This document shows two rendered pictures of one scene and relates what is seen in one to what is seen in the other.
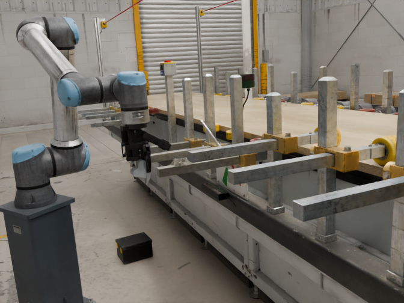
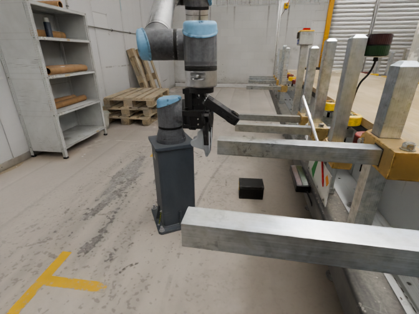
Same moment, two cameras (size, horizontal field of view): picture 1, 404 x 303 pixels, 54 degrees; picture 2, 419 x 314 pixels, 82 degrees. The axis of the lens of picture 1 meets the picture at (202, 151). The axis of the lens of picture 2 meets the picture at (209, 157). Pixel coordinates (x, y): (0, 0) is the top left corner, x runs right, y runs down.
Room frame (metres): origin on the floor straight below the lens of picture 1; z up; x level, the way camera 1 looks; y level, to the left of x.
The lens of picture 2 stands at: (0.72, -0.20, 1.12)
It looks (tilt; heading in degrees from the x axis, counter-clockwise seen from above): 23 degrees down; 33
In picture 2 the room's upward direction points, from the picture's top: straight up
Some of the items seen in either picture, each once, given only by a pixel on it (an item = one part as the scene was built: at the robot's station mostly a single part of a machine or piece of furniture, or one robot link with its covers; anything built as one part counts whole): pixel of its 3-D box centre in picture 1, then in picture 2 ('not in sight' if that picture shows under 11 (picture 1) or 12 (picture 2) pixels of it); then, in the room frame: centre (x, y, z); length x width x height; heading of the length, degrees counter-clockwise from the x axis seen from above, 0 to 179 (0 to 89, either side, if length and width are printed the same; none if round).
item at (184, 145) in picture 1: (175, 146); (284, 118); (1.89, 0.13, 0.82); 0.44 x 0.03 x 0.04; 113
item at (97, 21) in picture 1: (105, 69); (279, 45); (4.10, 0.92, 1.20); 0.15 x 0.12 x 1.00; 23
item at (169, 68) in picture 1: (168, 69); (305, 38); (2.20, 0.16, 1.18); 0.07 x 0.07 x 0.08; 23
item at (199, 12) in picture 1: (202, 59); (371, 39); (4.52, -0.06, 1.25); 0.15 x 0.08 x 1.10; 23
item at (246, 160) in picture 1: (241, 157); (337, 151); (1.48, -0.15, 0.85); 0.14 x 0.06 x 0.05; 23
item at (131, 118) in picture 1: (135, 117); (201, 79); (1.30, 0.21, 1.05); 0.10 x 0.09 x 0.05; 23
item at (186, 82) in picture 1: (189, 127); (305, 101); (1.96, 0.06, 0.90); 0.04 x 0.04 x 0.48; 23
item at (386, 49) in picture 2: (246, 83); (375, 50); (1.52, -0.18, 1.12); 0.06 x 0.06 x 0.02
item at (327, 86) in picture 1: (326, 166); not in sight; (1.04, -0.34, 0.91); 0.04 x 0.04 x 0.48; 23
